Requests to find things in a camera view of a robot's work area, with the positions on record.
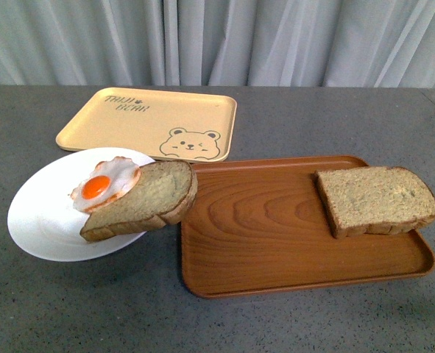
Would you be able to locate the brown wooden tray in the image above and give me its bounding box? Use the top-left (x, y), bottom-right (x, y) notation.
top-left (181, 156), bottom-right (435, 298)

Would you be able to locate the bread slice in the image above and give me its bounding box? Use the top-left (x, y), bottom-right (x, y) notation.
top-left (315, 166), bottom-right (435, 239)
top-left (79, 160), bottom-right (198, 241)

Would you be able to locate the yellow bear tray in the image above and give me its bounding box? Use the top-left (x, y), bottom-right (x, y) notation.
top-left (56, 88), bottom-right (237, 163)

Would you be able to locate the fried egg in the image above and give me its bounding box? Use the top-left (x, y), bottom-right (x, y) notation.
top-left (71, 156), bottom-right (141, 213)

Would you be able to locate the white round plate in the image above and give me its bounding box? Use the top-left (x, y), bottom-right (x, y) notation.
top-left (7, 147), bottom-right (153, 262)

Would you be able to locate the grey curtain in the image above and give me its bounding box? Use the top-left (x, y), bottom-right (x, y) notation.
top-left (0, 1), bottom-right (435, 88)

